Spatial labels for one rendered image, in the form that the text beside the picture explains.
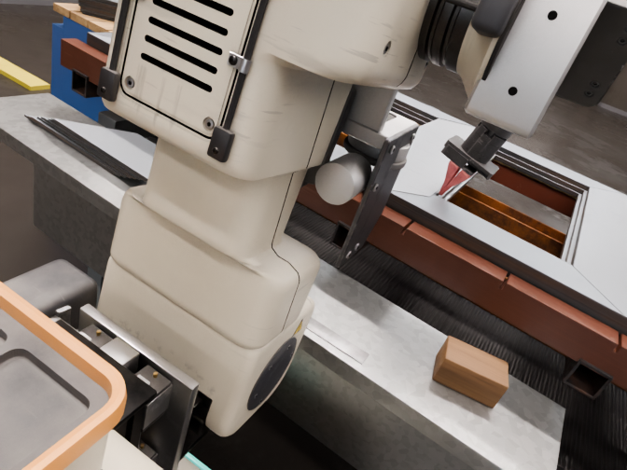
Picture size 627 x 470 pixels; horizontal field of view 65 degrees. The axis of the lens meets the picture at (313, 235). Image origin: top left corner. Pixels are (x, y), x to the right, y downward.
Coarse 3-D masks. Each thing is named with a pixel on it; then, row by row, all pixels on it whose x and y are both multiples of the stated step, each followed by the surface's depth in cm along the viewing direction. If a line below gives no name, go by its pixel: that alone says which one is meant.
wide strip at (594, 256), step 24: (600, 192) 128; (600, 216) 111; (624, 216) 116; (600, 240) 99; (624, 240) 103; (576, 264) 85; (600, 264) 88; (624, 264) 92; (600, 288) 80; (624, 288) 83; (624, 312) 75
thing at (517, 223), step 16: (464, 192) 141; (480, 192) 139; (464, 208) 135; (480, 208) 133; (496, 208) 138; (512, 208) 136; (496, 224) 132; (512, 224) 130; (528, 224) 135; (544, 224) 133; (528, 240) 129; (544, 240) 127; (560, 240) 132
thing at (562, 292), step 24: (96, 48) 113; (432, 120) 144; (528, 168) 135; (456, 192) 106; (576, 192) 130; (408, 216) 87; (432, 216) 85; (576, 216) 114; (456, 240) 84; (576, 240) 98; (504, 264) 81; (552, 288) 78; (600, 312) 76
